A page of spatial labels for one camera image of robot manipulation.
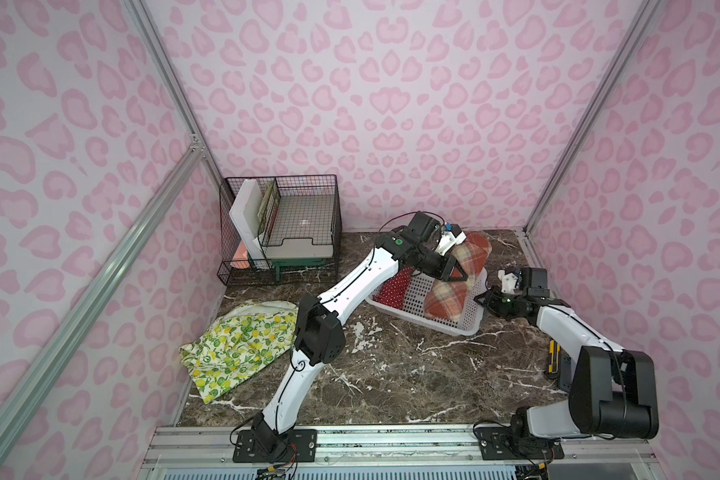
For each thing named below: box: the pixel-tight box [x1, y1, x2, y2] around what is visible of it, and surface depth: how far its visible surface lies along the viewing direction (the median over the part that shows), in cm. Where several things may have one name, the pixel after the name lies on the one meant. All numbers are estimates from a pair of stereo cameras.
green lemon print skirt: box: [179, 300, 299, 405], surface depth 87 cm
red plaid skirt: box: [424, 232, 493, 322], surface depth 77 cm
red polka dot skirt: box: [372, 266, 414, 309], surface depth 96 cm
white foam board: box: [229, 179, 264, 269], surface depth 97 cm
